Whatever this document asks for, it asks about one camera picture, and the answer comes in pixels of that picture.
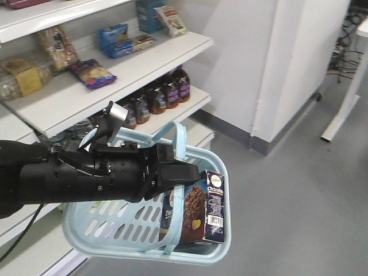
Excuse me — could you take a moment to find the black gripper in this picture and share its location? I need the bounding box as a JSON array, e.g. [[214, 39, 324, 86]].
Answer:
[[92, 141, 200, 203]]

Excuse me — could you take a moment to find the blue Chocofello cookie box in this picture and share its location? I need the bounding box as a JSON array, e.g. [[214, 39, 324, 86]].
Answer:
[[158, 168, 226, 245]]

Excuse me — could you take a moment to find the light blue plastic basket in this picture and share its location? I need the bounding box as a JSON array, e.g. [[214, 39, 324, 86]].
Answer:
[[62, 122, 231, 266]]

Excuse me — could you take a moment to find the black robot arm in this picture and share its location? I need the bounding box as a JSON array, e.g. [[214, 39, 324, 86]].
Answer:
[[1, 140, 200, 218]]

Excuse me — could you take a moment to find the white supermarket shelf unit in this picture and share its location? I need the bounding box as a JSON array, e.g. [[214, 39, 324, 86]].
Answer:
[[0, 0, 216, 276]]

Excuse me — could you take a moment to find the white desk leg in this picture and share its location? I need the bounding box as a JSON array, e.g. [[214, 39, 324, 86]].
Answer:
[[320, 18, 367, 143]]

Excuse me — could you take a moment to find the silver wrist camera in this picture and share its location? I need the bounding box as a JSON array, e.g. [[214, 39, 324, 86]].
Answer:
[[95, 101, 128, 144]]

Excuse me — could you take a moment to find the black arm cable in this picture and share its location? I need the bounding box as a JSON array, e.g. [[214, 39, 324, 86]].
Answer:
[[0, 202, 44, 262]]

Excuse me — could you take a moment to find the white partition wall panel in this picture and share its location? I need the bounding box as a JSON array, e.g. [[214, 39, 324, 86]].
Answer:
[[250, 1, 349, 156]]

